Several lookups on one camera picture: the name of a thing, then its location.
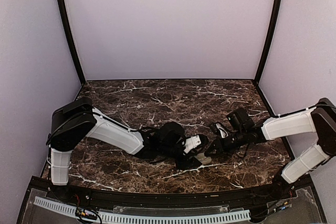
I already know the grey remote control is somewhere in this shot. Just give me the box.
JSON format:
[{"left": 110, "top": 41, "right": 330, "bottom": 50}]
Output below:
[{"left": 195, "top": 153, "right": 212, "bottom": 165}]

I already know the black front rail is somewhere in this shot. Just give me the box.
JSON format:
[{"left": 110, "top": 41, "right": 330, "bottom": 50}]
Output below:
[{"left": 28, "top": 176, "right": 313, "bottom": 211}]

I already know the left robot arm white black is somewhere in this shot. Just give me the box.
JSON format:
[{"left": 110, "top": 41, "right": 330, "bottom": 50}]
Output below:
[{"left": 46, "top": 97, "right": 208, "bottom": 201}]

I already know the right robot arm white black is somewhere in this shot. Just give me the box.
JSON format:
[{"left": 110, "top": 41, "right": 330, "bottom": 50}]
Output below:
[{"left": 205, "top": 98, "right": 335, "bottom": 200}]

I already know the left black frame post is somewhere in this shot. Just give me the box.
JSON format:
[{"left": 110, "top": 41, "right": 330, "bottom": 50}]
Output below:
[{"left": 57, "top": 0, "right": 86, "bottom": 86}]

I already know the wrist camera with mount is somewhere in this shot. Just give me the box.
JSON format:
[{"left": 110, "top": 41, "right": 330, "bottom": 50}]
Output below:
[
  {"left": 184, "top": 134, "right": 208, "bottom": 154},
  {"left": 209, "top": 122, "right": 231, "bottom": 138}
]

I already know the black frame post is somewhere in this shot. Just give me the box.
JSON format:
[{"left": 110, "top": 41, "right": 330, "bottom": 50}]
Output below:
[
  {"left": 57, "top": 0, "right": 86, "bottom": 86},
  {"left": 254, "top": 0, "right": 281, "bottom": 86}
]

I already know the white slotted cable duct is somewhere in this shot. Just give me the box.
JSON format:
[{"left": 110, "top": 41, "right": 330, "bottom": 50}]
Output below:
[{"left": 34, "top": 197, "right": 250, "bottom": 224}]

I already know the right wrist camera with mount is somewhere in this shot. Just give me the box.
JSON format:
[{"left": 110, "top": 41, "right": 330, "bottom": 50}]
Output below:
[{"left": 209, "top": 122, "right": 231, "bottom": 138}]

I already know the right black frame post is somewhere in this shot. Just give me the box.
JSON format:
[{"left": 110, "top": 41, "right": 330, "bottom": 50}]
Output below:
[{"left": 254, "top": 0, "right": 281, "bottom": 86}]

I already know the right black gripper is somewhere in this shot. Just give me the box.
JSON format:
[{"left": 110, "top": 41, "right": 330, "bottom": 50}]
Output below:
[{"left": 205, "top": 129, "right": 247, "bottom": 157}]

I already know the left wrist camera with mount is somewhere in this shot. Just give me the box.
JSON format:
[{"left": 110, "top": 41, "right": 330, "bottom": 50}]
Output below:
[{"left": 184, "top": 134, "right": 208, "bottom": 154}]

